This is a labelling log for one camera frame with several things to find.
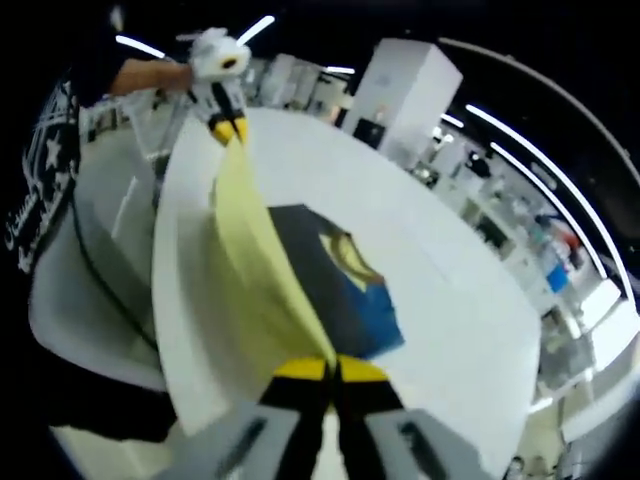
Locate white storage cabinets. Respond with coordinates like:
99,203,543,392
262,52,354,119

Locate black cable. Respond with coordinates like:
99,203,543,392
71,197,162,351

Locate white square pillar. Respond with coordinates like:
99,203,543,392
344,38,464,162

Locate blue bin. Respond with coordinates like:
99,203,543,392
547,264,569,294

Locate yellow blue grey garment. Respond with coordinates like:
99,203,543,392
212,134,407,374

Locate black square box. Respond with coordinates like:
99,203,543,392
353,118,387,149

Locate white lab counter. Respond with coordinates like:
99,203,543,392
424,144,581,321

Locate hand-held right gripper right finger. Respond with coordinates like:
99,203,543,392
333,355,481,480

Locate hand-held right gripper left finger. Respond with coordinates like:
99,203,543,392
199,357,332,480

